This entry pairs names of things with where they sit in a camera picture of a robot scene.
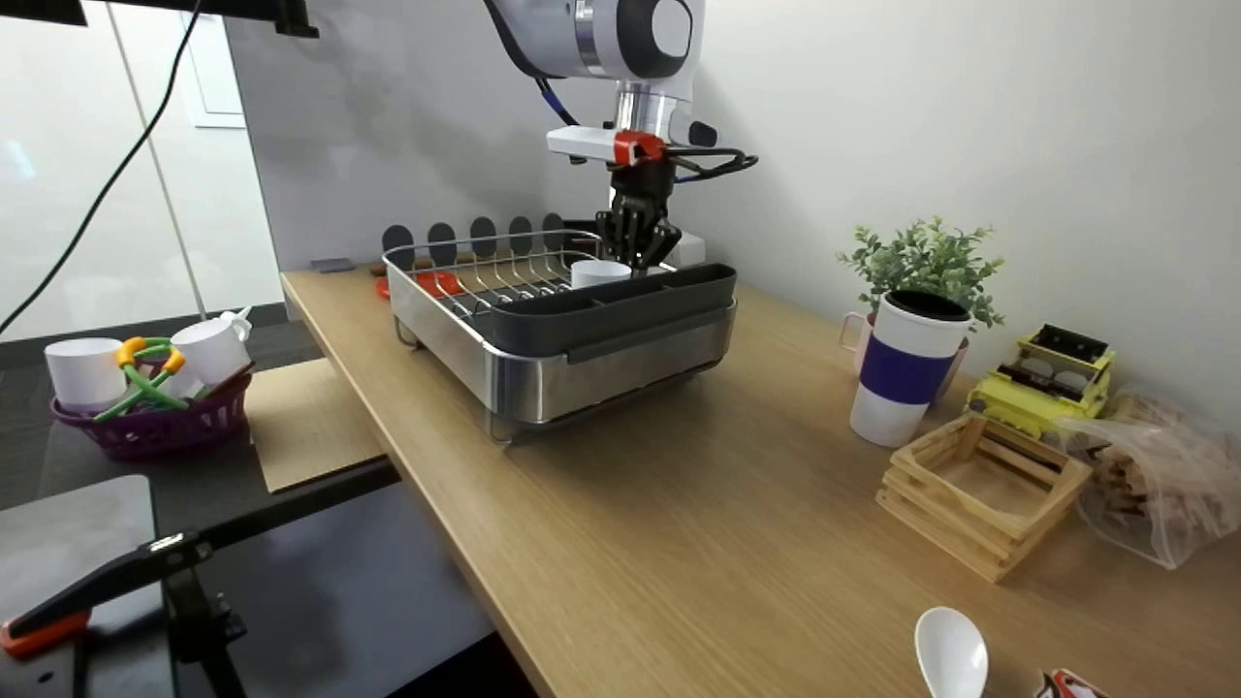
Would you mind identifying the green artificial plant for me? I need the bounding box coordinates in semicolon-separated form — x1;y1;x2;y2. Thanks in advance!
845;218;1004;330

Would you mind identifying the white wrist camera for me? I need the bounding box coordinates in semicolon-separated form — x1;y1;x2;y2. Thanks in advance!
543;121;759;178

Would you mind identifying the small wooden crate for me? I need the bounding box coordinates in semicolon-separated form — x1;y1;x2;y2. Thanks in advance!
878;415;1090;581

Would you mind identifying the steel dish rack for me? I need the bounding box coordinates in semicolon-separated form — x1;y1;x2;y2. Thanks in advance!
381;223;736;436

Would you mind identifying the white pitcher in basket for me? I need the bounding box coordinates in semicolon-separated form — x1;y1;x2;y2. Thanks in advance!
170;311;251;401

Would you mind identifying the white cup in basket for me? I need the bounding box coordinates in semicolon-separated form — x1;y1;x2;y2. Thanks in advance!
44;338;125;413

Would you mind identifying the white ceramic mug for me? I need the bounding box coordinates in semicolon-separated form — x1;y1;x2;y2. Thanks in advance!
571;262;634;291

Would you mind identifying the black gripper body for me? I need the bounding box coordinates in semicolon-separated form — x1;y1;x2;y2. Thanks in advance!
596;163;680;271

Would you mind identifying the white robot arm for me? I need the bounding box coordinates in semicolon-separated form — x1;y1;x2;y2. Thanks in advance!
485;0;705;271

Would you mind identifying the cardboard sheet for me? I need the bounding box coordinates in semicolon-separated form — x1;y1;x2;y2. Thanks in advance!
244;357;386;492

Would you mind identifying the clear plastic bag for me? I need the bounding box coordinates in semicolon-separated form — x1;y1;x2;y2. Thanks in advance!
1058;393;1241;569

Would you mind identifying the white blue tumbler cup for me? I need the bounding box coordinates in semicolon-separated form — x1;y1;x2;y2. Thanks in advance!
850;291;969;448

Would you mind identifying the black hanging cable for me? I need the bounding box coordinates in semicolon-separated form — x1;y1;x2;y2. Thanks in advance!
0;0;209;338

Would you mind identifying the purple plastic basket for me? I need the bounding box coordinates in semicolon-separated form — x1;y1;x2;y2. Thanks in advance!
51;373;251;461

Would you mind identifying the yellow toy vehicle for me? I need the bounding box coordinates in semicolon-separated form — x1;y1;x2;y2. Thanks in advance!
967;325;1119;444

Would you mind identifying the white ceramic spoon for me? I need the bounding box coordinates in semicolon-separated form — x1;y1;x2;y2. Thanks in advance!
914;607;989;698

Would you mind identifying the green yellow toy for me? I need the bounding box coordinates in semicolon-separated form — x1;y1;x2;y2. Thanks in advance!
99;338;187;425

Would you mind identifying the white electronics box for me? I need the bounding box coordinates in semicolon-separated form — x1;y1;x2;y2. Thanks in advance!
668;233;710;267

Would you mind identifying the small red white packet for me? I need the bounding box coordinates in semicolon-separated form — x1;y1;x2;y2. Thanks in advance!
1032;666;1106;698

